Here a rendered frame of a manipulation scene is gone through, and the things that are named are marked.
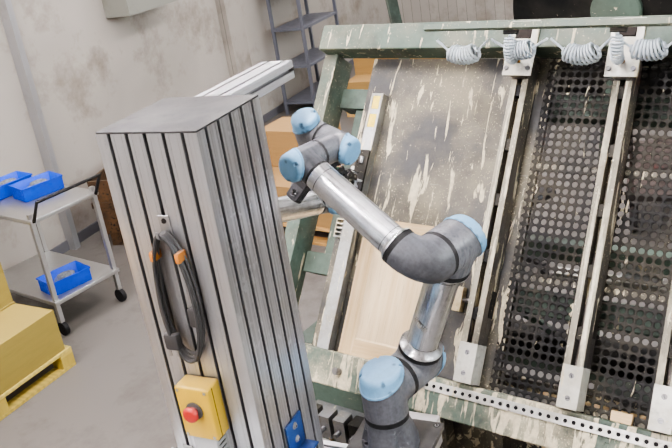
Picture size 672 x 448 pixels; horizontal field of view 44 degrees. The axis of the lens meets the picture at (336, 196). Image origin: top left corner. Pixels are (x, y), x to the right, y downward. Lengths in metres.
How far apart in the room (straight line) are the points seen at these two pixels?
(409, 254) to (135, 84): 5.91
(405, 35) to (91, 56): 4.49
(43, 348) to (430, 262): 3.48
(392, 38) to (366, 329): 1.05
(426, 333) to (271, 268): 0.47
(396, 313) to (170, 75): 5.47
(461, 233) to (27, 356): 3.45
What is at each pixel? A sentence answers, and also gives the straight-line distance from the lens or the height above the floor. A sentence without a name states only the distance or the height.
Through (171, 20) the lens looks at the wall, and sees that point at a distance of 8.09.
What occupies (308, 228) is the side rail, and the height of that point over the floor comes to 1.21.
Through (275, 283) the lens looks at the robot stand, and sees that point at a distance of 1.88.
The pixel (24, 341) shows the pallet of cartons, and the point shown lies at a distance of 4.95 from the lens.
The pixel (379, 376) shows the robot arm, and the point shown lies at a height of 1.26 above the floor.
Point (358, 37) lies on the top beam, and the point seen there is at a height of 1.87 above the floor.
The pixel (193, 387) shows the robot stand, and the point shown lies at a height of 1.46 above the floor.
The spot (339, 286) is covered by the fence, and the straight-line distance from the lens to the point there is 2.97.
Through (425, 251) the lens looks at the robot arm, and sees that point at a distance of 1.86.
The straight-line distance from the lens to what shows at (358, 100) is 3.22.
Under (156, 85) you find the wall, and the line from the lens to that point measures 7.83.
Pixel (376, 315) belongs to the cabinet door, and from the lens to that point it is 2.90.
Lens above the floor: 2.43
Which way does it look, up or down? 21 degrees down
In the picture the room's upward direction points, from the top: 9 degrees counter-clockwise
